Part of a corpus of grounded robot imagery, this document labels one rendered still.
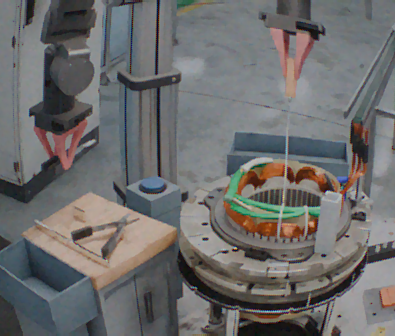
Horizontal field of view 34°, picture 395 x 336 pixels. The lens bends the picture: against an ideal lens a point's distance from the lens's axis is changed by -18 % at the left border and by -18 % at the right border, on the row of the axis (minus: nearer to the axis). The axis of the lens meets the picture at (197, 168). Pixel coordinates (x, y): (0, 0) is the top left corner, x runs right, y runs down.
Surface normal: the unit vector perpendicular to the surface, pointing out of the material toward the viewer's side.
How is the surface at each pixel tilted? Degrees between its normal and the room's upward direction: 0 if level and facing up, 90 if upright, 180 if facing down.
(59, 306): 90
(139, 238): 0
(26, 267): 90
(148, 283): 90
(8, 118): 90
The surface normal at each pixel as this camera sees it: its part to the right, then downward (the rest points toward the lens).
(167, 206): 0.70, 0.32
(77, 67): 0.46, 0.41
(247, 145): -0.15, 0.44
